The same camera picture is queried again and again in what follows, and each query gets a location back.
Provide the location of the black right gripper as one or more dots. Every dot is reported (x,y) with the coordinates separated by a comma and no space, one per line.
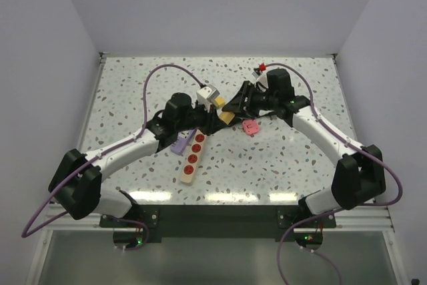
(238,104)

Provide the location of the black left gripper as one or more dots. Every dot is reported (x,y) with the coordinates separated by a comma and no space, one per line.
(211,120)

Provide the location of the orange yellow charger plug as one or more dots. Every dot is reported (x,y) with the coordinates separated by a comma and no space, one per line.
(226,117)

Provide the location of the purple power strip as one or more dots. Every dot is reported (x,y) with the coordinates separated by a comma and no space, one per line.
(183,140)

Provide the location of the olive yellow charger plug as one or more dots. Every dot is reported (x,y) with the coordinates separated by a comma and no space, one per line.
(219,102)

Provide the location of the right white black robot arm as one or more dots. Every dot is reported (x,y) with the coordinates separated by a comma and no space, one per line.
(358,175)

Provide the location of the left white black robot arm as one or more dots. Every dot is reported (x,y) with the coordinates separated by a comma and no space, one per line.
(78,182)

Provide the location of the pink square adapter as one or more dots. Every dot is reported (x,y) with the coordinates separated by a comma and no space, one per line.
(250,126)

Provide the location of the beige red power strip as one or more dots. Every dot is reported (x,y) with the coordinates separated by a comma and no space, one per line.
(193,158)

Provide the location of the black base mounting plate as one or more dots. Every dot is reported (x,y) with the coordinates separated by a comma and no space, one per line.
(138,230)

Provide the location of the aluminium front frame rail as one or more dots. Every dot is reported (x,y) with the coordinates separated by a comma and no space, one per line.
(269,217)

